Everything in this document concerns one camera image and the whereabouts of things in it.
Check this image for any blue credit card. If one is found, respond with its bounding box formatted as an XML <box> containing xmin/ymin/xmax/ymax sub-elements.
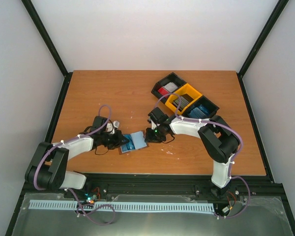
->
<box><xmin>120</xmin><ymin>143</ymin><xmax>136</xmax><ymax>153</ymax></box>
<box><xmin>123</xmin><ymin>134</ymin><xmax>133</xmax><ymax>146</ymax></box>

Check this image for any brown leather card holder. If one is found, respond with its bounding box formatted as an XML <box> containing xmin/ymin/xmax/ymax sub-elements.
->
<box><xmin>119</xmin><ymin>131</ymin><xmax>148</xmax><ymax>154</ymax></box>

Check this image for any yellow bin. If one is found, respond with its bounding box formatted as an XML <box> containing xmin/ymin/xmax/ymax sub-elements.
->
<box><xmin>165</xmin><ymin>84</ymin><xmax>202</xmax><ymax>115</ymax></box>

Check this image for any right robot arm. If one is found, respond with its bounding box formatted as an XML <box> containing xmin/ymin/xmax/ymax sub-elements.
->
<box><xmin>145</xmin><ymin>107</ymin><xmax>243</xmax><ymax>199</ymax></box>

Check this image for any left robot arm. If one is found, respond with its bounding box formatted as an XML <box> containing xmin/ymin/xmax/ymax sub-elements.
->
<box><xmin>25</xmin><ymin>116</ymin><xmax>129</xmax><ymax>198</ymax></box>

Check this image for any red card stack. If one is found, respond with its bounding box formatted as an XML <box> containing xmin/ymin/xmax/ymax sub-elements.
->
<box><xmin>158</xmin><ymin>87</ymin><xmax>170</xmax><ymax>97</ymax></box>

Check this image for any dark grey card stack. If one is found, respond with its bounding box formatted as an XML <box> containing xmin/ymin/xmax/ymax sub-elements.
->
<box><xmin>173</xmin><ymin>94</ymin><xmax>193</xmax><ymax>111</ymax></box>

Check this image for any blue card stack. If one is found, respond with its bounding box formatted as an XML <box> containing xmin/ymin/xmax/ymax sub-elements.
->
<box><xmin>188</xmin><ymin>105</ymin><xmax>210</xmax><ymax>119</ymax></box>

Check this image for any white card stack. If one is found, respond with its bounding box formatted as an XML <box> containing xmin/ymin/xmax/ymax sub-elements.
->
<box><xmin>163</xmin><ymin>82</ymin><xmax>178</xmax><ymax>93</ymax></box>

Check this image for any black bin left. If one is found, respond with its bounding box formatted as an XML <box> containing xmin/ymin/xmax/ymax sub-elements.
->
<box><xmin>151</xmin><ymin>72</ymin><xmax>186</xmax><ymax>98</ymax></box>

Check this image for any black bin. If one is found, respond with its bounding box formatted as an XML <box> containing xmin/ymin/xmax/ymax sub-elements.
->
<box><xmin>151</xmin><ymin>72</ymin><xmax>186</xmax><ymax>98</ymax></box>
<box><xmin>182</xmin><ymin>96</ymin><xmax>219</xmax><ymax>119</ymax></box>

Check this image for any black bin right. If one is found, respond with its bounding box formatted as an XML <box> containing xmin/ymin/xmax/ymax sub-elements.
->
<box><xmin>182</xmin><ymin>96</ymin><xmax>219</xmax><ymax>119</ymax></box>

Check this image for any small circuit board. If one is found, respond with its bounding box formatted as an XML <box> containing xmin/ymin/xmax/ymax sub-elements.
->
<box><xmin>86</xmin><ymin>187</ymin><xmax>101</xmax><ymax>204</ymax></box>

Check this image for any right base connector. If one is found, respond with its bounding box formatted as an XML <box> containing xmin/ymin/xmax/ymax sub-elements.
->
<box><xmin>222</xmin><ymin>206</ymin><xmax>233</xmax><ymax>215</ymax></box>

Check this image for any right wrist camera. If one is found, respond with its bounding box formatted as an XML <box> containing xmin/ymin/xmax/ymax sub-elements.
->
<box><xmin>147</xmin><ymin>118</ymin><xmax>157</xmax><ymax>129</ymax></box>

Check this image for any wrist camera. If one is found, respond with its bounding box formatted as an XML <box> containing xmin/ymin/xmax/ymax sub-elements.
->
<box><xmin>147</xmin><ymin>118</ymin><xmax>157</xmax><ymax>129</ymax></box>
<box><xmin>106</xmin><ymin>120</ymin><xmax>120</xmax><ymax>135</ymax></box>

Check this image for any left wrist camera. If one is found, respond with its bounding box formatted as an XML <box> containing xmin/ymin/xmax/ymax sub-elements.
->
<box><xmin>106</xmin><ymin>120</ymin><xmax>120</xmax><ymax>135</ymax></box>

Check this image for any light blue cable duct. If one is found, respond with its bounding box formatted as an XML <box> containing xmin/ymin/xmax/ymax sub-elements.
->
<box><xmin>28</xmin><ymin>200</ymin><xmax>214</xmax><ymax>214</ymax></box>

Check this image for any left black frame post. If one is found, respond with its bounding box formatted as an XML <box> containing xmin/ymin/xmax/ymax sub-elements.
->
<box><xmin>21</xmin><ymin>0</ymin><xmax>69</xmax><ymax>77</ymax></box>

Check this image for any black frame post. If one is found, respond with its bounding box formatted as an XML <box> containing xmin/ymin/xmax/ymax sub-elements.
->
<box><xmin>21</xmin><ymin>0</ymin><xmax>69</xmax><ymax>77</ymax></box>
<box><xmin>237</xmin><ymin>0</ymin><xmax>290</xmax><ymax>76</ymax></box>

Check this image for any right black frame post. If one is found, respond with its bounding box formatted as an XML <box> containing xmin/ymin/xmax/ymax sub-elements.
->
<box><xmin>237</xmin><ymin>0</ymin><xmax>290</xmax><ymax>76</ymax></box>

